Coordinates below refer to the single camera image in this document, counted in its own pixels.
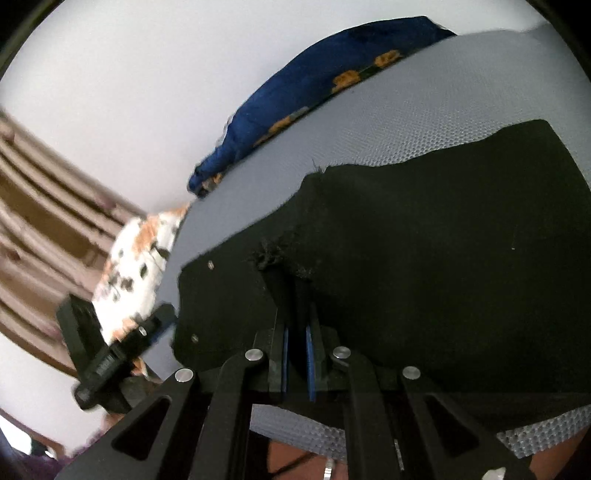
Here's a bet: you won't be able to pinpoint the grey mesh bed mattress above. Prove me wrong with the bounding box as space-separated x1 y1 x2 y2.
148 23 591 462

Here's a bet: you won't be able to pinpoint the blue floral blanket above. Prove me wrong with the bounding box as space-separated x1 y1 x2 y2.
187 16 458 199

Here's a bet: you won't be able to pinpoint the white floral pillow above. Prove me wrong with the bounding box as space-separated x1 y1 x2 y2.
92 203 192 381

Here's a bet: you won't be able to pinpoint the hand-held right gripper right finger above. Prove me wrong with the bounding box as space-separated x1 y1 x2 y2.
291 277 539 480

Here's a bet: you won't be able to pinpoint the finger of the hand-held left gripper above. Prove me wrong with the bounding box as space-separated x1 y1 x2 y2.
113 302 178 365

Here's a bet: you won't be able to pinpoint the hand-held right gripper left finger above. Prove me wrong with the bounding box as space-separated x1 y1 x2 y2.
55 270 289 480

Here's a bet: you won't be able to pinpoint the black pants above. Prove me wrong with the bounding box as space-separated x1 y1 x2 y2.
172 119 591 423

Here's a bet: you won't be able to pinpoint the person's left forearm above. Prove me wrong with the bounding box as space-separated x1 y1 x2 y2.
0 434 77 480

